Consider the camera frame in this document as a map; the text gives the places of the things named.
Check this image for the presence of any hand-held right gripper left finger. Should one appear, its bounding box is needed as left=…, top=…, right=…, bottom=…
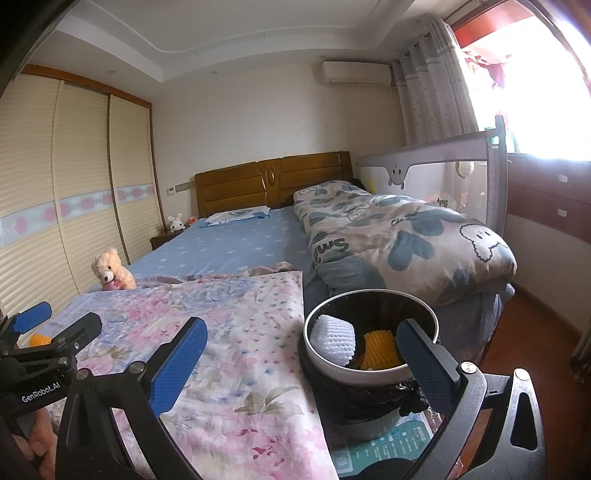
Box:
left=54, top=316, right=209, bottom=480

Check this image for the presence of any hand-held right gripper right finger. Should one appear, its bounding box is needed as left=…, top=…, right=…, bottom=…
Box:
left=396, top=318, right=548, bottom=480

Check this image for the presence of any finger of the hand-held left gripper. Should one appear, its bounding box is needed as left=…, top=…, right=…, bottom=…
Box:
left=14, top=312, right=103, bottom=365
left=0, top=301, right=52, bottom=347

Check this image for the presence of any white bin with black liner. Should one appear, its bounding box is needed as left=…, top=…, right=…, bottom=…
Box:
left=298, top=288, right=441, bottom=441

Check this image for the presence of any white foam fruit net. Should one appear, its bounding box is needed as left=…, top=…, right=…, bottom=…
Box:
left=310, top=315, right=357, bottom=367

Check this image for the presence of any person's left hand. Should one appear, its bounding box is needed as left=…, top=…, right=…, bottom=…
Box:
left=21, top=408, right=63, bottom=467

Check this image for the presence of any beige teddy bear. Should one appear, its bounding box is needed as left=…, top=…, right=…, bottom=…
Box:
left=91, top=248, right=138, bottom=292

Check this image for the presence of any floral blanket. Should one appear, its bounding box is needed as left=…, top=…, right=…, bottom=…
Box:
left=28, top=270, right=340, bottom=480

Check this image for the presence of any wooden nightstand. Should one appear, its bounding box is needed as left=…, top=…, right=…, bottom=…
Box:
left=150, top=229, right=185, bottom=250

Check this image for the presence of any bed with blue sheet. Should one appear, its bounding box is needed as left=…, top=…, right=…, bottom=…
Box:
left=124, top=205, right=515, bottom=365

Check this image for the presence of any grey heart patterned quilt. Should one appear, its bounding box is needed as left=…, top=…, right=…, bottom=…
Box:
left=293, top=180, right=518, bottom=308

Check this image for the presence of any blue white pillow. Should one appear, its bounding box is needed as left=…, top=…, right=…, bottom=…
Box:
left=199, top=206, right=271, bottom=227

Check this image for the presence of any cream sliding door wardrobe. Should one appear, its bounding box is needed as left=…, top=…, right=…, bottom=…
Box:
left=0, top=65, right=164, bottom=319

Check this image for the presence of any wooden headboard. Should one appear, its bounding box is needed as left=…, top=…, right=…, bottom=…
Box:
left=194, top=151, right=354, bottom=219

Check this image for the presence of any brown drawer cabinet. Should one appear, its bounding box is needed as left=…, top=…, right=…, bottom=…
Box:
left=505, top=154, right=591, bottom=252

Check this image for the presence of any grey dotted curtain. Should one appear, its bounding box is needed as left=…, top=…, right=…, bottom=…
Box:
left=390, top=21, right=481, bottom=148

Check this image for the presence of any white air conditioner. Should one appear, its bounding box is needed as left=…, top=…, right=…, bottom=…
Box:
left=321, top=60, right=392, bottom=86

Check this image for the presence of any red window valance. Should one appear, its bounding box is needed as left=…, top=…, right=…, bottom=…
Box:
left=452, top=18, right=518, bottom=88

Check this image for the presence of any grey bed guard rail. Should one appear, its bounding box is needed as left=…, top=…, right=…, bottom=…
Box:
left=355, top=115, right=509, bottom=241

